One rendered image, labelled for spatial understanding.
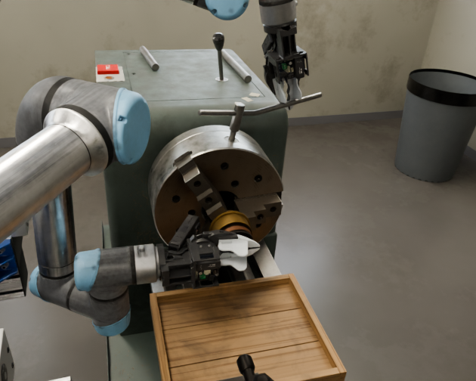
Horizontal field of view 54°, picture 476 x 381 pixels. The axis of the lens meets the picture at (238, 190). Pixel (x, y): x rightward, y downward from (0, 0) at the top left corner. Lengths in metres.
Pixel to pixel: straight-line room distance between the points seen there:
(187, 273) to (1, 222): 0.40
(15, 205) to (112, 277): 0.33
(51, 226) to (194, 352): 0.39
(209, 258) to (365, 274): 1.89
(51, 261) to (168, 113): 0.44
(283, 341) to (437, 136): 2.73
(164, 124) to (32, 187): 0.56
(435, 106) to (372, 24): 1.18
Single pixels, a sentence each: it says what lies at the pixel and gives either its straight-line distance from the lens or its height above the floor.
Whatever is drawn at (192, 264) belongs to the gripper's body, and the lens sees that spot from 0.91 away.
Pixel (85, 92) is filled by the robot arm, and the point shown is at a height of 1.43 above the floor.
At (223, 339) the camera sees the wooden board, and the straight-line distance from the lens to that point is 1.06.
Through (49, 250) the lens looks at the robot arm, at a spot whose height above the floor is 1.10.
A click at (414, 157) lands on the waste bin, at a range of 3.73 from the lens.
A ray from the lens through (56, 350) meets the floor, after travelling 2.28.
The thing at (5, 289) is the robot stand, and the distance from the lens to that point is 1.26.
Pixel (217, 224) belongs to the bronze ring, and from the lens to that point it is 1.00.
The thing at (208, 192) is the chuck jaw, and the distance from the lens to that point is 1.00.
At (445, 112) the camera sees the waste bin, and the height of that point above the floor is 0.57.
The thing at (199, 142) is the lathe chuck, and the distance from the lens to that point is 1.06.
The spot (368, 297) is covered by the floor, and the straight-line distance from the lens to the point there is 2.57.
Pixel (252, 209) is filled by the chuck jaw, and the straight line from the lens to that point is 1.06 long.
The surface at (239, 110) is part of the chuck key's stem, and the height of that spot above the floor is 1.31.
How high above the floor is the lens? 1.69
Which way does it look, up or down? 31 degrees down
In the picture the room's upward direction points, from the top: 4 degrees clockwise
